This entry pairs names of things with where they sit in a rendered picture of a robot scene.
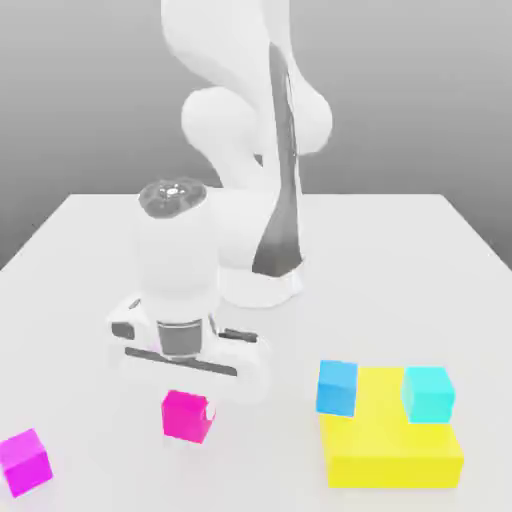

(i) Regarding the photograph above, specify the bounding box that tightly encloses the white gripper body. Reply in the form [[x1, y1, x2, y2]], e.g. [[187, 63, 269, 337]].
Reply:
[[106, 328, 272, 406]]

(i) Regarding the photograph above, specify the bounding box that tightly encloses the small magenta cube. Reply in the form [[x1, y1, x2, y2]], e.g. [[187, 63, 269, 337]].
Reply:
[[0, 427, 54, 499]]

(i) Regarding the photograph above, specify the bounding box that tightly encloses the small cyan cube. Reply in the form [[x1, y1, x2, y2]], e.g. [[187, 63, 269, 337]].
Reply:
[[401, 365, 456, 425]]

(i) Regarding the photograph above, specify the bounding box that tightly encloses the small blue cube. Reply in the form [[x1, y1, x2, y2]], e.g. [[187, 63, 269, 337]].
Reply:
[[315, 359, 359, 418]]

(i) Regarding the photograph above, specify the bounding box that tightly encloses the large yellow box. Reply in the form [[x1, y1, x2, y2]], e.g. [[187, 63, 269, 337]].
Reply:
[[318, 365, 466, 490]]

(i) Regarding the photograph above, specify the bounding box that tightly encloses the small pink cube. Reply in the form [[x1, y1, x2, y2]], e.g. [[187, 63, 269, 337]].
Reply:
[[160, 389, 217, 445]]

